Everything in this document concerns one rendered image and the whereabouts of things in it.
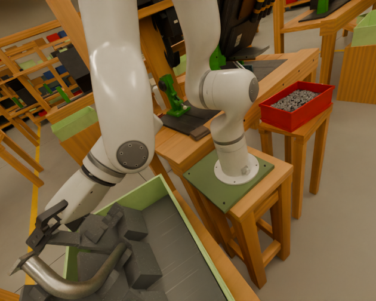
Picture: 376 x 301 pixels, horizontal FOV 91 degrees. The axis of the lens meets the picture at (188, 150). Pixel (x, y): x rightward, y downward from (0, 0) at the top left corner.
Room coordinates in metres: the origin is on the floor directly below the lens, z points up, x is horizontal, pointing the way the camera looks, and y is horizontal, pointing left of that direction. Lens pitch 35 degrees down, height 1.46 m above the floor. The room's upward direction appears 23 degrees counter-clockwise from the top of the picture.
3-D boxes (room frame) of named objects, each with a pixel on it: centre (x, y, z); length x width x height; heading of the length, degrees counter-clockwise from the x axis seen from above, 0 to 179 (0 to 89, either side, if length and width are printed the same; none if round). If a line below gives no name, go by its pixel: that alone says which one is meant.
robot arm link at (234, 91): (0.53, -0.18, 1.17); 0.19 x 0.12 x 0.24; 38
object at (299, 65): (1.11, -0.57, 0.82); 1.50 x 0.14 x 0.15; 117
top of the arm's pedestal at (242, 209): (0.57, -0.16, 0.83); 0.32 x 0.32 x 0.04; 21
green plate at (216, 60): (1.27, -0.41, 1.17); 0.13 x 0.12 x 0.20; 117
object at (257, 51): (1.31, -0.56, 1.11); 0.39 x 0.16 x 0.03; 27
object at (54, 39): (7.47, 3.11, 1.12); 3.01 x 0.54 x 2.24; 114
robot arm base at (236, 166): (0.56, -0.16, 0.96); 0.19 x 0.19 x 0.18
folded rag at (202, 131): (0.88, -0.10, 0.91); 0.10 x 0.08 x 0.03; 104
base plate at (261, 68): (1.36, -0.45, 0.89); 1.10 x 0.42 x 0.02; 117
